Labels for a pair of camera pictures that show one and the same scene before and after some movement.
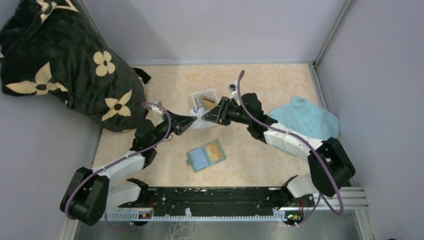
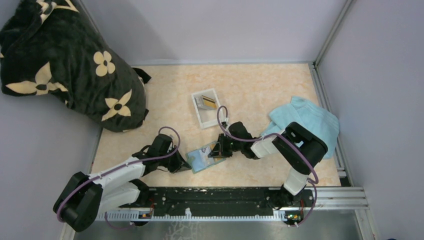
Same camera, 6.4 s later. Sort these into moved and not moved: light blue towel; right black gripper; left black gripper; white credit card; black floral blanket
Moved: right black gripper; left black gripper; white credit card
Not moved: light blue towel; black floral blanket
